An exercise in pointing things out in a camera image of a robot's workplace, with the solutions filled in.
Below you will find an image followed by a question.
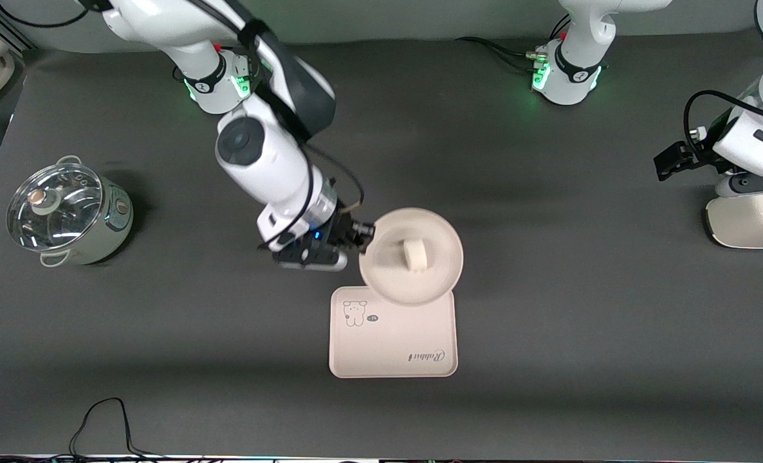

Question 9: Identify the small beige cylinder block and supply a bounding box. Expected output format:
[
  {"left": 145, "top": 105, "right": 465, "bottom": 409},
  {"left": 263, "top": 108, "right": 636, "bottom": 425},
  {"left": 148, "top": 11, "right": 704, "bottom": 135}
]
[{"left": 402, "top": 239, "right": 429, "bottom": 273}]

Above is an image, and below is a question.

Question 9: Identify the round cream plate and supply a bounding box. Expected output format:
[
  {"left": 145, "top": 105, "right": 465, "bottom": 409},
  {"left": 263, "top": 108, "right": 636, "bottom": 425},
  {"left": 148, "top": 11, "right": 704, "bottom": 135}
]
[{"left": 359, "top": 207, "right": 464, "bottom": 307}]

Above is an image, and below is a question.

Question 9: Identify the cream tray with rabbit print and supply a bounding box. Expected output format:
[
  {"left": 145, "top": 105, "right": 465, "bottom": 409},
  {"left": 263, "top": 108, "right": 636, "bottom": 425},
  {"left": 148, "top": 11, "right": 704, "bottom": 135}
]
[{"left": 328, "top": 286, "right": 459, "bottom": 379}]

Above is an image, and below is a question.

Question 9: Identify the cream appliance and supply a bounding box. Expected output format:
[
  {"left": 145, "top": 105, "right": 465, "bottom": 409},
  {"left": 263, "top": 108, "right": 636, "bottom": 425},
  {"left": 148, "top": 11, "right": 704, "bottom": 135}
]
[{"left": 704, "top": 192, "right": 763, "bottom": 250}]

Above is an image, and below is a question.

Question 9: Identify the pale green electric pot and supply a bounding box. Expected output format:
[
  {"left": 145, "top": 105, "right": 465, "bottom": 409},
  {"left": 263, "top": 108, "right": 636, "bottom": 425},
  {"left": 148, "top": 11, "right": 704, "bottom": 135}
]
[{"left": 37, "top": 155, "right": 134, "bottom": 268}]

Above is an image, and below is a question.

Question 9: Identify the glass pot lid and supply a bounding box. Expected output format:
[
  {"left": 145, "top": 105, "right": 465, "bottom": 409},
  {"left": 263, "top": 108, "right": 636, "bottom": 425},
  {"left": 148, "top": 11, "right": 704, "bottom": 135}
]
[{"left": 6, "top": 163, "right": 104, "bottom": 252}]

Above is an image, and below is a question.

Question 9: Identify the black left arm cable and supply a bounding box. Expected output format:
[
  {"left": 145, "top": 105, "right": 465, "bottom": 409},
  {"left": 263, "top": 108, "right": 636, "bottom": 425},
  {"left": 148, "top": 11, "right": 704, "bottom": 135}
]
[{"left": 683, "top": 89, "right": 763, "bottom": 163}]

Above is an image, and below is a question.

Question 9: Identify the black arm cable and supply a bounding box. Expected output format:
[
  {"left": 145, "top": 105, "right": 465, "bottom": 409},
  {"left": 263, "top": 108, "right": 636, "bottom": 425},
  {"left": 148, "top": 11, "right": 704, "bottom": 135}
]
[
  {"left": 683, "top": 89, "right": 763, "bottom": 163},
  {"left": 224, "top": 0, "right": 365, "bottom": 248}
]

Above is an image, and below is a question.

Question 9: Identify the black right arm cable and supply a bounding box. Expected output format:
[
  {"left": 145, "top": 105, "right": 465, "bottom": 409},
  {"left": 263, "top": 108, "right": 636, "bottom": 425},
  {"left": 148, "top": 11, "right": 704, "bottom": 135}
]
[{"left": 224, "top": 0, "right": 365, "bottom": 248}]

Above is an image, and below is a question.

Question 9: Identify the black base cable bundle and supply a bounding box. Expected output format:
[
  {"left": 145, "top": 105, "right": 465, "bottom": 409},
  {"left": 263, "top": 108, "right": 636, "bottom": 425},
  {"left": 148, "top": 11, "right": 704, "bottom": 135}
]
[{"left": 454, "top": 14, "right": 573, "bottom": 73}]

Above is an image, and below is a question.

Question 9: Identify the thin black floor cable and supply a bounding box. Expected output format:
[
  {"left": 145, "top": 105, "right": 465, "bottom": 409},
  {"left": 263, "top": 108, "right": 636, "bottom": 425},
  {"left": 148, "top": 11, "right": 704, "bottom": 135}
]
[{"left": 0, "top": 397, "right": 186, "bottom": 463}]

